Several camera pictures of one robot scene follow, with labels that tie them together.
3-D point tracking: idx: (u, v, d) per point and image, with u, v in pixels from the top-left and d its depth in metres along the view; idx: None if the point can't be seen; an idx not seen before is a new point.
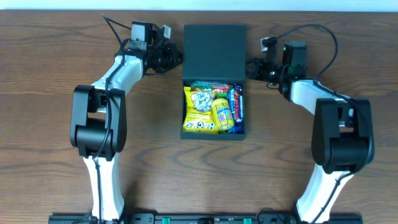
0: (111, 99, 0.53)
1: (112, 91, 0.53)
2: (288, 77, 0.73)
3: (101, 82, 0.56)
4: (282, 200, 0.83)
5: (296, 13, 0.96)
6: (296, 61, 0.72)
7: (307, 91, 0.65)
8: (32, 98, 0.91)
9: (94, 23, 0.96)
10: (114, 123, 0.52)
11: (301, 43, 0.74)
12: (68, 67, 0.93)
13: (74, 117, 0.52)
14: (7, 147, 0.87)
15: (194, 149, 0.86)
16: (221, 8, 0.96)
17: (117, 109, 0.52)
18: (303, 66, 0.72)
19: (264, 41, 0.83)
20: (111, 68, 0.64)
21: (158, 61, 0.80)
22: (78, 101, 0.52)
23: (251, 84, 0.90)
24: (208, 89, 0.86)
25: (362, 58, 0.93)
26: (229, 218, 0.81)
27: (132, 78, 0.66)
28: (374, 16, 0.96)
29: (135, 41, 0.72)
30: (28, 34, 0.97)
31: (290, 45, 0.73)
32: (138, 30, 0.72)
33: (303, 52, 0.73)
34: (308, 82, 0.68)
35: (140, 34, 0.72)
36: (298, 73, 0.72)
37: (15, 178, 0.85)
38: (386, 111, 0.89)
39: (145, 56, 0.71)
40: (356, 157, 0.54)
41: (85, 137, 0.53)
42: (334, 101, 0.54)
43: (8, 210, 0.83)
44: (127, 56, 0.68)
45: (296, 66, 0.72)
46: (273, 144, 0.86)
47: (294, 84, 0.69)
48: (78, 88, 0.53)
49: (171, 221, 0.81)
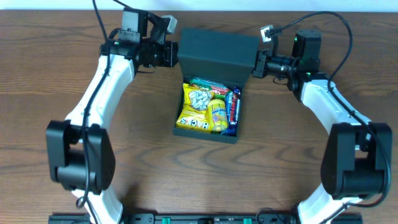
0: (88, 139, 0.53)
1: (91, 130, 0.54)
2: (298, 72, 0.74)
3: (79, 114, 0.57)
4: (282, 200, 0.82)
5: (295, 13, 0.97)
6: (309, 55, 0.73)
7: (321, 99, 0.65)
8: (32, 98, 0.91)
9: (94, 24, 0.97)
10: (97, 164, 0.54)
11: (314, 34, 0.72)
12: (68, 67, 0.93)
13: (51, 158, 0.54)
14: (7, 147, 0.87)
15: (194, 149, 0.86)
16: (221, 9, 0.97)
17: (96, 148, 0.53)
18: (315, 60, 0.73)
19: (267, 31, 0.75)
20: (93, 83, 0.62)
21: (153, 57, 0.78)
22: (51, 141, 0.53)
23: (251, 85, 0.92)
24: (206, 89, 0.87)
25: (360, 57, 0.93)
26: (229, 218, 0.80)
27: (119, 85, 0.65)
28: (371, 17, 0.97)
29: (126, 31, 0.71)
30: (28, 34, 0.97)
31: (303, 37, 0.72)
32: (129, 18, 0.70)
33: (317, 43, 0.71)
34: (323, 86, 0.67)
35: (131, 23, 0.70)
36: (308, 66, 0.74)
37: (13, 178, 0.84)
38: (386, 111, 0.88)
39: (135, 50, 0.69)
40: (369, 187, 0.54)
41: (66, 175, 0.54)
42: (352, 129, 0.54)
43: (7, 210, 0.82)
44: (113, 63, 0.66)
45: (308, 60, 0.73)
46: (273, 144, 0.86)
47: (306, 85, 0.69)
48: (50, 128, 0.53)
49: (171, 221, 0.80)
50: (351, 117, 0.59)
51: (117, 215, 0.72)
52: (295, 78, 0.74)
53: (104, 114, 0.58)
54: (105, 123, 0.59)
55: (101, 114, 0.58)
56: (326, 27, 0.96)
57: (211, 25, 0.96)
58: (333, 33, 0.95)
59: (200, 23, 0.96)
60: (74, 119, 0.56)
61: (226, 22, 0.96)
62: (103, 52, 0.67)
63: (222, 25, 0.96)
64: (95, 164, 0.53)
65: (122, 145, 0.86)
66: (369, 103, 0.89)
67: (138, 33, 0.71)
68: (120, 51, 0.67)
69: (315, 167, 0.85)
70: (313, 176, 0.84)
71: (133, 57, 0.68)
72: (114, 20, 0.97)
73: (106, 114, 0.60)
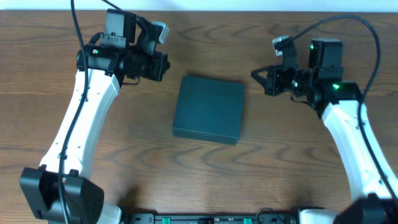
0: (64, 190, 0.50)
1: (69, 180, 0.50)
2: (321, 81, 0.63)
3: (55, 158, 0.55)
4: (282, 200, 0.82)
5: (295, 14, 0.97)
6: (329, 62, 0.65)
7: (346, 137, 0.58)
8: (32, 98, 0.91)
9: (94, 24, 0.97)
10: (79, 211, 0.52)
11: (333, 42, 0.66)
12: (68, 67, 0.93)
13: (32, 205, 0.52)
14: (7, 147, 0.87)
15: (194, 149, 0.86)
16: (221, 9, 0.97)
17: (76, 200, 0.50)
18: (337, 67, 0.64)
19: (278, 45, 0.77)
20: (69, 116, 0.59)
21: (141, 69, 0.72)
22: (28, 191, 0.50)
23: (252, 85, 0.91)
24: (204, 91, 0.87)
25: (361, 58, 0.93)
26: (229, 218, 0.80)
27: (98, 111, 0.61)
28: (371, 17, 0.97)
29: (110, 35, 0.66)
30: (28, 34, 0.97)
31: (320, 43, 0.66)
32: (114, 22, 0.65)
33: (336, 51, 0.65)
34: (352, 117, 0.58)
35: (114, 26, 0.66)
36: (331, 76, 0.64)
37: (13, 178, 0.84)
38: (385, 111, 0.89)
39: (119, 58, 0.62)
40: None
41: (50, 218, 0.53)
42: (377, 203, 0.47)
43: (7, 210, 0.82)
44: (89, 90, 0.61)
45: (329, 67, 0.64)
46: (273, 144, 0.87)
47: (332, 107, 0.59)
48: (23, 179, 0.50)
49: (171, 221, 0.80)
50: (381, 183, 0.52)
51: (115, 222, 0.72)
52: (318, 89, 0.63)
53: (84, 152, 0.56)
54: (86, 160, 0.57)
55: (81, 152, 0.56)
56: (326, 28, 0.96)
57: (211, 25, 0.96)
58: (333, 33, 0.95)
59: (200, 23, 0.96)
60: (49, 164, 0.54)
61: (226, 22, 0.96)
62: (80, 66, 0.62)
63: (222, 25, 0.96)
64: (78, 211, 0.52)
65: (122, 145, 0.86)
66: (369, 104, 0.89)
67: (123, 38, 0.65)
68: (99, 62, 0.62)
69: (315, 167, 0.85)
70: (313, 176, 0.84)
71: (116, 64, 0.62)
72: None
73: (87, 149, 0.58)
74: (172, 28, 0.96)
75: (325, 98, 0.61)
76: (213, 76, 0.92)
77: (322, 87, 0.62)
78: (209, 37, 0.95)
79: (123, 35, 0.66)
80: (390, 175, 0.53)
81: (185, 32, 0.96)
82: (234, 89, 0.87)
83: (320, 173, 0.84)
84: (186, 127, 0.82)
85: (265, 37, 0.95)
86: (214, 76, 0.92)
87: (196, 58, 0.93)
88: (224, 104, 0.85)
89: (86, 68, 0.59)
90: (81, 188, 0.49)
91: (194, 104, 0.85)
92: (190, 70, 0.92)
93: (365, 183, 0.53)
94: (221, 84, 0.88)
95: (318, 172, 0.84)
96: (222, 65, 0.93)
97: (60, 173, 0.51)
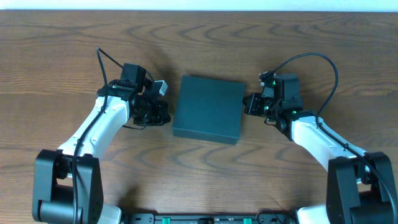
0: (78, 170, 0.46)
1: (81, 160, 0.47)
2: (284, 111, 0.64)
3: (72, 143, 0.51)
4: (282, 200, 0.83)
5: (295, 14, 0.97)
6: (290, 94, 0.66)
7: (312, 138, 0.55)
8: (32, 98, 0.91)
9: (94, 24, 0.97)
10: (84, 198, 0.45)
11: (292, 76, 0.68)
12: (68, 67, 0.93)
13: (36, 191, 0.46)
14: (7, 147, 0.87)
15: (194, 149, 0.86)
16: (221, 9, 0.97)
17: (85, 183, 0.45)
18: (298, 99, 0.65)
19: (262, 76, 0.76)
20: (89, 117, 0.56)
21: (144, 116, 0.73)
22: (40, 173, 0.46)
23: (251, 85, 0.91)
24: (205, 94, 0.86)
25: (360, 58, 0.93)
26: (229, 218, 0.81)
27: (113, 125, 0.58)
28: (372, 17, 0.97)
29: (124, 82, 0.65)
30: (27, 34, 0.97)
31: (280, 78, 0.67)
32: (130, 71, 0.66)
33: (295, 84, 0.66)
34: (311, 123, 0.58)
35: (129, 74, 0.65)
36: (291, 106, 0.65)
37: (13, 178, 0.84)
38: (385, 111, 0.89)
39: (132, 94, 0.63)
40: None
41: (50, 213, 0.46)
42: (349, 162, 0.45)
43: (7, 210, 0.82)
44: (111, 104, 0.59)
45: (290, 99, 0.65)
46: (273, 145, 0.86)
47: (294, 123, 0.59)
48: (40, 155, 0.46)
49: (171, 221, 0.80)
50: (346, 151, 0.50)
51: (115, 222, 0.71)
52: (282, 118, 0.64)
53: (97, 147, 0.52)
54: (97, 156, 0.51)
55: (95, 144, 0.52)
56: (326, 27, 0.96)
57: (211, 24, 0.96)
58: (334, 33, 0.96)
59: (199, 23, 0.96)
60: (66, 149, 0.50)
61: (226, 22, 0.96)
62: (99, 93, 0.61)
63: (222, 25, 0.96)
64: (84, 200, 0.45)
65: (122, 145, 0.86)
66: (368, 103, 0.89)
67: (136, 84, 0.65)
68: (119, 93, 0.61)
69: (315, 167, 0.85)
70: (313, 176, 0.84)
71: (129, 101, 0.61)
72: (114, 20, 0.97)
73: (99, 147, 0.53)
74: (172, 28, 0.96)
75: (288, 120, 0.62)
76: (213, 76, 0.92)
77: (286, 114, 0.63)
78: (209, 37, 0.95)
79: (135, 83, 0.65)
80: (353, 145, 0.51)
81: (185, 32, 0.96)
82: (236, 89, 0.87)
83: (321, 173, 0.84)
84: (186, 127, 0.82)
85: (265, 38, 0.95)
86: (214, 76, 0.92)
87: (196, 58, 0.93)
88: (228, 106, 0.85)
89: (107, 91, 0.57)
90: (93, 167, 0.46)
91: (195, 106, 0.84)
92: (190, 70, 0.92)
93: (332, 156, 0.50)
94: (225, 84, 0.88)
95: (318, 172, 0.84)
96: (222, 65, 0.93)
97: (76, 155, 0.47)
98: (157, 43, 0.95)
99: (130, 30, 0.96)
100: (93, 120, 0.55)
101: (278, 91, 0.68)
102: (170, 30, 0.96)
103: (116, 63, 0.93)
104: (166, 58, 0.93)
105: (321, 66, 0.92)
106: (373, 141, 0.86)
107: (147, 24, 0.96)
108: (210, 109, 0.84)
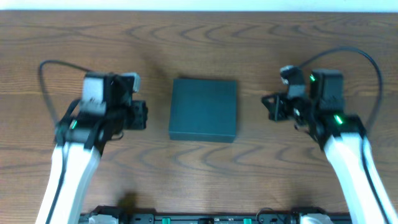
0: None
1: None
2: (321, 114, 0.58)
3: None
4: (282, 200, 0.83)
5: (295, 14, 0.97)
6: (330, 94, 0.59)
7: (351, 180, 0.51)
8: (32, 98, 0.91)
9: (94, 24, 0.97)
10: None
11: (334, 72, 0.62)
12: (68, 67, 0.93)
13: None
14: (6, 147, 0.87)
15: (194, 149, 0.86)
16: (221, 9, 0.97)
17: None
18: (339, 99, 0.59)
19: (285, 72, 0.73)
20: (53, 183, 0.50)
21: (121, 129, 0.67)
22: None
23: (250, 85, 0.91)
24: (201, 94, 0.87)
25: (360, 58, 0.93)
26: (228, 218, 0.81)
27: (80, 185, 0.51)
28: (372, 17, 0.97)
29: (88, 102, 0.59)
30: (28, 35, 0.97)
31: (321, 74, 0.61)
32: (96, 84, 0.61)
33: (337, 83, 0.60)
34: (356, 156, 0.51)
35: (94, 93, 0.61)
36: (333, 107, 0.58)
37: (14, 178, 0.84)
38: (385, 111, 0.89)
39: (98, 127, 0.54)
40: None
41: None
42: None
43: (8, 210, 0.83)
44: (68, 163, 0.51)
45: (331, 99, 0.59)
46: (273, 145, 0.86)
47: (334, 142, 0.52)
48: None
49: (171, 221, 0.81)
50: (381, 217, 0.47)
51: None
52: (319, 122, 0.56)
53: None
54: None
55: None
56: (326, 28, 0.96)
57: (211, 25, 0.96)
58: (334, 34, 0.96)
59: (199, 23, 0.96)
60: None
61: (226, 22, 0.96)
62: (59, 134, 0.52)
63: (222, 25, 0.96)
64: None
65: (121, 145, 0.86)
66: (368, 104, 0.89)
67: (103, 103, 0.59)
68: (80, 128, 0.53)
69: (315, 167, 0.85)
70: (313, 175, 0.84)
71: (96, 137, 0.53)
72: (114, 20, 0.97)
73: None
74: (172, 28, 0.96)
75: (328, 126, 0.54)
76: (213, 76, 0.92)
77: (326, 120, 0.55)
78: (209, 37, 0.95)
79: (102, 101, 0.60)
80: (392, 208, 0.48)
81: (185, 32, 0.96)
82: (231, 89, 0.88)
83: (321, 173, 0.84)
84: (183, 129, 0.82)
85: (265, 38, 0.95)
86: (214, 76, 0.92)
87: (196, 58, 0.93)
88: (226, 106, 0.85)
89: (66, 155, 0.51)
90: None
91: (192, 107, 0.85)
92: (190, 70, 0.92)
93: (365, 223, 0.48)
94: (225, 84, 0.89)
95: (318, 172, 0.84)
96: (222, 65, 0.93)
97: None
98: (158, 43, 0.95)
99: (130, 31, 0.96)
100: (63, 170, 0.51)
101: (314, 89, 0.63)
102: (170, 31, 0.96)
103: (116, 63, 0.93)
104: (166, 59, 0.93)
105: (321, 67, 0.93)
106: (373, 141, 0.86)
107: (147, 25, 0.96)
108: (207, 109, 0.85)
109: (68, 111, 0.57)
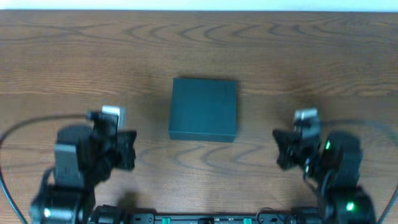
0: None
1: None
2: (331, 190, 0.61)
3: None
4: (282, 200, 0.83)
5: (295, 13, 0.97)
6: (346, 170, 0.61)
7: None
8: (32, 98, 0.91)
9: (94, 24, 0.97)
10: None
11: (354, 144, 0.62)
12: (67, 67, 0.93)
13: None
14: (5, 147, 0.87)
15: (194, 149, 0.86)
16: (221, 9, 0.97)
17: None
18: (353, 174, 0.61)
19: (300, 121, 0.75)
20: None
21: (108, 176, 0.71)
22: None
23: (250, 84, 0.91)
24: (201, 93, 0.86)
25: (360, 58, 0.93)
26: (229, 218, 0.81)
27: None
28: (372, 16, 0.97)
29: (64, 175, 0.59)
30: (27, 34, 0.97)
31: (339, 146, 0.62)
32: (67, 156, 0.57)
33: (356, 159, 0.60)
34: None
35: (66, 163, 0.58)
36: (344, 183, 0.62)
37: (13, 178, 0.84)
38: (385, 110, 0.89)
39: (78, 205, 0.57)
40: None
41: None
42: None
43: (7, 210, 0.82)
44: None
45: (344, 176, 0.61)
46: (273, 145, 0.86)
47: None
48: None
49: (171, 221, 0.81)
50: None
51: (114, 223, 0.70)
52: (330, 203, 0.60)
53: None
54: None
55: None
56: (326, 27, 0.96)
57: (211, 24, 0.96)
58: (334, 33, 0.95)
59: (199, 22, 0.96)
60: None
61: (226, 22, 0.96)
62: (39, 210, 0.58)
63: (222, 25, 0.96)
64: None
65: None
66: (369, 103, 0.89)
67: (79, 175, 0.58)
68: (61, 207, 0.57)
69: None
70: None
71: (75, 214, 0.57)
72: (114, 20, 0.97)
73: None
74: (172, 27, 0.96)
75: (337, 209, 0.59)
76: (213, 76, 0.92)
77: (336, 201, 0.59)
78: (208, 37, 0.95)
79: (78, 172, 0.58)
80: None
81: (185, 32, 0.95)
82: (230, 88, 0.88)
83: None
84: (183, 129, 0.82)
85: (265, 37, 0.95)
86: (214, 75, 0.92)
87: (196, 58, 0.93)
88: (226, 106, 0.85)
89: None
90: None
91: (192, 107, 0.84)
92: (190, 70, 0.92)
93: None
94: (225, 84, 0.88)
95: None
96: (222, 65, 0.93)
97: None
98: (158, 43, 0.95)
99: (130, 30, 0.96)
100: None
101: (329, 158, 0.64)
102: (170, 30, 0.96)
103: (116, 63, 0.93)
104: (166, 58, 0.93)
105: (321, 66, 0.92)
106: (374, 140, 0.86)
107: (146, 24, 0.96)
108: (207, 109, 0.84)
109: (45, 196, 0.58)
